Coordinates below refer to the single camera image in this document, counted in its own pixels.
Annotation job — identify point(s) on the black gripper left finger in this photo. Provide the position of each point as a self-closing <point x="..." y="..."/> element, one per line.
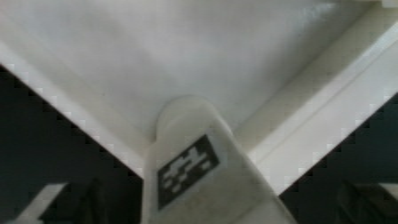
<point x="66" y="204"/>

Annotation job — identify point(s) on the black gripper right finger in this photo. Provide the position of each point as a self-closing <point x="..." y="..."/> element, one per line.
<point x="366" y="203"/>

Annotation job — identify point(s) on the white table leg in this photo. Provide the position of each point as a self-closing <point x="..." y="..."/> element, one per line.
<point x="204" y="188"/>

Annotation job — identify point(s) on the white square tabletop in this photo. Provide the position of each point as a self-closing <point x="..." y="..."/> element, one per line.
<point x="290" y="60"/>

